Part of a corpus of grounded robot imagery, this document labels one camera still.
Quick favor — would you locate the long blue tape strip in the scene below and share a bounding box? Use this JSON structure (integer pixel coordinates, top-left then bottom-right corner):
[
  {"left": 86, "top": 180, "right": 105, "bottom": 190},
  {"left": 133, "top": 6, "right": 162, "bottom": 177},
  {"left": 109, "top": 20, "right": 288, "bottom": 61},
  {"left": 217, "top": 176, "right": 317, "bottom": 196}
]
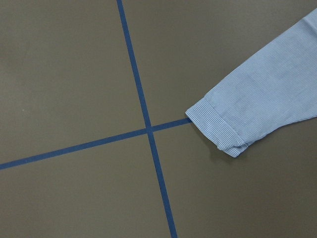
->
[{"left": 117, "top": 0, "right": 178, "bottom": 238}]

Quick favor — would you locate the light blue striped shirt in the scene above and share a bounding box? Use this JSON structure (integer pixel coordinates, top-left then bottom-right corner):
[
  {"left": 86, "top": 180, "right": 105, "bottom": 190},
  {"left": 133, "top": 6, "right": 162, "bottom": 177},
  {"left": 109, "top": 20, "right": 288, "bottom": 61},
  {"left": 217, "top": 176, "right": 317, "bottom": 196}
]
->
[{"left": 186, "top": 11, "right": 317, "bottom": 157}]

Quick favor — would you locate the crossing blue tape strip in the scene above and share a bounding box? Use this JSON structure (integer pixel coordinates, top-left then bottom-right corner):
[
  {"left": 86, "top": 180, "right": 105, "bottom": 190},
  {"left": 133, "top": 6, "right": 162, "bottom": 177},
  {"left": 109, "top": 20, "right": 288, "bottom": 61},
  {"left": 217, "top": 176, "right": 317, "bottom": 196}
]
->
[{"left": 0, "top": 118, "right": 192, "bottom": 170}]

